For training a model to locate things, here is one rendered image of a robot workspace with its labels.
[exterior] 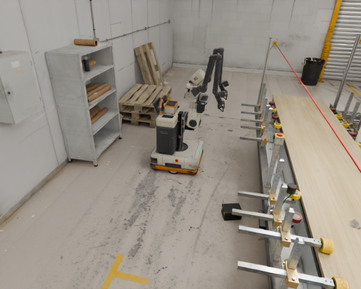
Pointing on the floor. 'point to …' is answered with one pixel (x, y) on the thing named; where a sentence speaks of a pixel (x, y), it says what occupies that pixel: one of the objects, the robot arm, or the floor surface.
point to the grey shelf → (100, 75)
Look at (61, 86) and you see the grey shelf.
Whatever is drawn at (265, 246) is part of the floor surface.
